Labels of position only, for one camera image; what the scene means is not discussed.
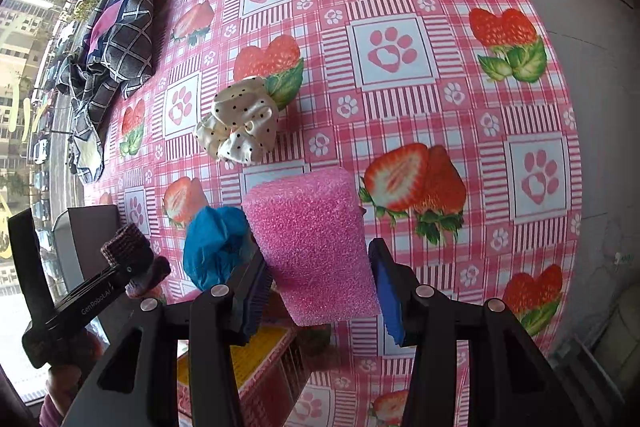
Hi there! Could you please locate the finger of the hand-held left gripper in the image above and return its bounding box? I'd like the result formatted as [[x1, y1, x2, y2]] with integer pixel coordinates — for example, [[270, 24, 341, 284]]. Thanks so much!
[[21, 251, 157, 369], [7, 206, 57, 325]]

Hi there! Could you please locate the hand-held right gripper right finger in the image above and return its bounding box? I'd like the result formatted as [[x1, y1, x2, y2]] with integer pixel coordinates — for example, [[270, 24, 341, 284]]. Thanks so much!
[[367, 237, 583, 427]]

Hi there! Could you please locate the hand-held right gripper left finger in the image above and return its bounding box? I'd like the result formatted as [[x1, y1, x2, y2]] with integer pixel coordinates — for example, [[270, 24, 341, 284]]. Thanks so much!
[[60, 249, 274, 427]]

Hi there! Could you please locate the grey cardboard box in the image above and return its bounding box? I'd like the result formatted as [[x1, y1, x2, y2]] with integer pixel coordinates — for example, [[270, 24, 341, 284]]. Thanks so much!
[[52, 205, 122, 289]]

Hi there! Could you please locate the large blue cloth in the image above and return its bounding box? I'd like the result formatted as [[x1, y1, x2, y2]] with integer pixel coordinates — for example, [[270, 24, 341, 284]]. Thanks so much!
[[183, 206, 252, 291]]

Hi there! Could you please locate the purple striped knit sock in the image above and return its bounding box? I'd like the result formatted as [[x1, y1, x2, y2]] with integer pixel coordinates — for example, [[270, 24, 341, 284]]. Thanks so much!
[[101, 223, 172, 299]]

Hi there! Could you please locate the pink sponge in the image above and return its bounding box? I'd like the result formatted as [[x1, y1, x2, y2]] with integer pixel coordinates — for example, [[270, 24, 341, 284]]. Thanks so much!
[[241, 168, 382, 327]]

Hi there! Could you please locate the white polka dot scrunchie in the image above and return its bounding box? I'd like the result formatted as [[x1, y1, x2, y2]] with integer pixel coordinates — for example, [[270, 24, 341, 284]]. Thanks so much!
[[194, 76, 279, 166]]

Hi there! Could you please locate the person's left hand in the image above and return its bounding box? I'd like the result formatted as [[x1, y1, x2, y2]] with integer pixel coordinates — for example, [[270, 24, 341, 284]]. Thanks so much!
[[46, 353, 87, 404]]

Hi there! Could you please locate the pink patterned carton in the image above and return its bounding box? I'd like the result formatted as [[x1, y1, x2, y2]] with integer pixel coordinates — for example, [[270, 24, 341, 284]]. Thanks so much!
[[177, 321, 312, 427]]

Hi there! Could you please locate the pink strawberry print tablecloth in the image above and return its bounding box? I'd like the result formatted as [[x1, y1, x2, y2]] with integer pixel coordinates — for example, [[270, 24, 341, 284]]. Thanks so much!
[[97, 0, 584, 427]]

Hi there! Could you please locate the dark plaid cloth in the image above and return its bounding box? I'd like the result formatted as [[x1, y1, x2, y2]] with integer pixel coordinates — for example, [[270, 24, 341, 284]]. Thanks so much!
[[55, 0, 155, 184]]

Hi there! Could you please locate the purple cloth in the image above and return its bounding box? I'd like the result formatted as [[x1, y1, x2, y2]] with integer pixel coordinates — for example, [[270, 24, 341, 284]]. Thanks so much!
[[91, 0, 124, 38]]

